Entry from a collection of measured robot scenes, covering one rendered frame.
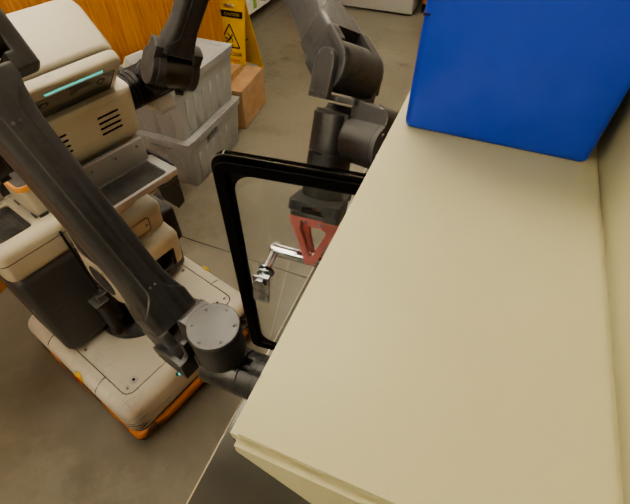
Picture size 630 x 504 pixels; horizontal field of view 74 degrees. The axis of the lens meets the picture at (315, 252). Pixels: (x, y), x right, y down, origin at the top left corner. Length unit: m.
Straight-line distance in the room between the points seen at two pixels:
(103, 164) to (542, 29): 0.94
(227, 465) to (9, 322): 1.80
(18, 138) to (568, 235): 0.45
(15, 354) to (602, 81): 2.23
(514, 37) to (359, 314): 0.15
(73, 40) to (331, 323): 0.85
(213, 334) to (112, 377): 1.22
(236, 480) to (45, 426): 1.38
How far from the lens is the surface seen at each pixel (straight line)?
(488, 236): 0.20
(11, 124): 0.49
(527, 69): 0.24
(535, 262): 0.20
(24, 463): 2.01
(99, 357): 1.72
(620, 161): 0.25
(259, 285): 0.57
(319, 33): 0.55
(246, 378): 0.51
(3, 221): 1.50
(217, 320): 0.46
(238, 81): 3.18
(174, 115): 2.43
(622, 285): 0.20
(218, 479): 0.74
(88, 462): 1.89
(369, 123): 0.48
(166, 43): 0.97
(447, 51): 0.24
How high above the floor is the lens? 1.64
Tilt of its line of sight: 48 degrees down
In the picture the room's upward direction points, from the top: straight up
